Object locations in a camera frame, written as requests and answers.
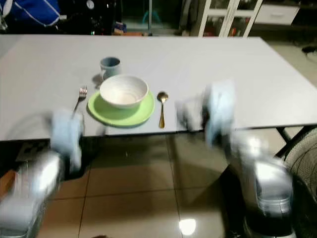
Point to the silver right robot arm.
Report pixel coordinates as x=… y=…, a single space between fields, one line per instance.
x=262 y=173

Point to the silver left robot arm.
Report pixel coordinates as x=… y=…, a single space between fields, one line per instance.
x=39 y=183

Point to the gold spoon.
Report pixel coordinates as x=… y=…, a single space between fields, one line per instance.
x=162 y=116

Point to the green plate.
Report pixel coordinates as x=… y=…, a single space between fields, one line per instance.
x=121 y=117

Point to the white ceramic bowl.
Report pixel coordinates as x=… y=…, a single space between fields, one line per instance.
x=124 y=91

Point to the black chair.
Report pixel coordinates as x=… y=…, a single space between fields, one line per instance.
x=233 y=198

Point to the white glass door cabinet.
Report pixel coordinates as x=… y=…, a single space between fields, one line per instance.
x=203 y=20

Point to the blue ceramic mug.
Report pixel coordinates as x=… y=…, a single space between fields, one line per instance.
x=111 y=66

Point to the black white checkerboard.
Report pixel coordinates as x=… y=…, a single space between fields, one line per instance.
x=27 y=148

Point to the black fan grille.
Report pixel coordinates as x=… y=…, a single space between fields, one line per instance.
x=304 y=163

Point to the silver fork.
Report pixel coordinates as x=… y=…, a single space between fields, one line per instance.
x=82 y=91

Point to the white drawer unit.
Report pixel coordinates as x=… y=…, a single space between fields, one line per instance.
x=277 y=14

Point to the black appliance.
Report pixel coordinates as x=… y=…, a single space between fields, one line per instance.
x=89 y=22

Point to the blue bag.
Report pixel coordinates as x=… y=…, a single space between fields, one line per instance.
x=29 y=12

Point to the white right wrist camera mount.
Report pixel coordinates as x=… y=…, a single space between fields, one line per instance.
x=220 y=109

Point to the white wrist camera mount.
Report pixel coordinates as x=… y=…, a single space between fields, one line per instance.
x=67 y=136
x=220 y=109

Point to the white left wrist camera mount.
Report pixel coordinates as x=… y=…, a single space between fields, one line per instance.
x=67 y=136

